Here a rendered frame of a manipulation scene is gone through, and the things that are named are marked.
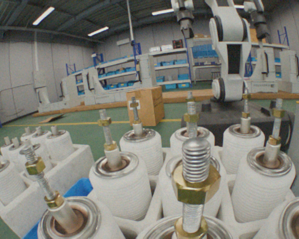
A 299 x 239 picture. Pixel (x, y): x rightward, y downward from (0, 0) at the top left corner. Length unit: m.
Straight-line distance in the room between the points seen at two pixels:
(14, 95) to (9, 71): 1.01
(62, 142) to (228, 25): 0.81
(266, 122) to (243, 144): 0.39
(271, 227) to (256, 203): 0.08
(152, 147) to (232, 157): 0.17
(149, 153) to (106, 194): 0.13
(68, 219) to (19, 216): 0.27
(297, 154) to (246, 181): 0.20
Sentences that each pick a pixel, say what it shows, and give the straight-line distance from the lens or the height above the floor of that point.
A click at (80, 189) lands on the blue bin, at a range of 0.48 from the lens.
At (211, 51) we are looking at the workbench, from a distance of 6.21.
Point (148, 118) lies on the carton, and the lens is 1.16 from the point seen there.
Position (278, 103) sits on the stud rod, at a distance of 0.20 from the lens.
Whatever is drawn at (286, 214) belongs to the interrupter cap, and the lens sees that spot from 0.17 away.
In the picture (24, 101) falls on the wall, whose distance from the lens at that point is 6.70.
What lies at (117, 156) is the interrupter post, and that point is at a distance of 0.21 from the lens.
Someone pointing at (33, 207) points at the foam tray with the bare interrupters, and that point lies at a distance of 0.42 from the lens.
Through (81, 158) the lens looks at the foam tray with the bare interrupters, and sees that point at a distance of 0.51.
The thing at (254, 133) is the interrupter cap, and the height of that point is 0.25.
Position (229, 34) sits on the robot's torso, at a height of 0.56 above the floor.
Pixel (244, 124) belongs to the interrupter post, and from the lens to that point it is 0.31.
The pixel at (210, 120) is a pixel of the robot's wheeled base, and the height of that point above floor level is 0.19.
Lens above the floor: 0.37
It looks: 16 degrees down
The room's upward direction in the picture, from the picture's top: 8 degrees counter-clockwise
